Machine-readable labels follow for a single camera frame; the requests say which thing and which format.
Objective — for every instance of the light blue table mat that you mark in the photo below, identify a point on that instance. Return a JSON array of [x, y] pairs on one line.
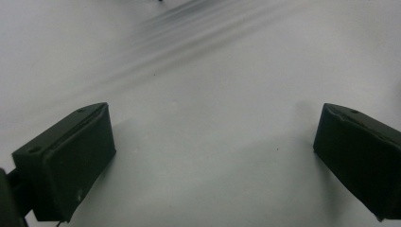
[[201, 94]]

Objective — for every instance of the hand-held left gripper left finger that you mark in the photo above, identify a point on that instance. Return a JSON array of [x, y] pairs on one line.
[[69, 164]]

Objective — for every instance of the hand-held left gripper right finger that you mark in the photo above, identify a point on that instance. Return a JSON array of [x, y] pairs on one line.
[[359, 157]]

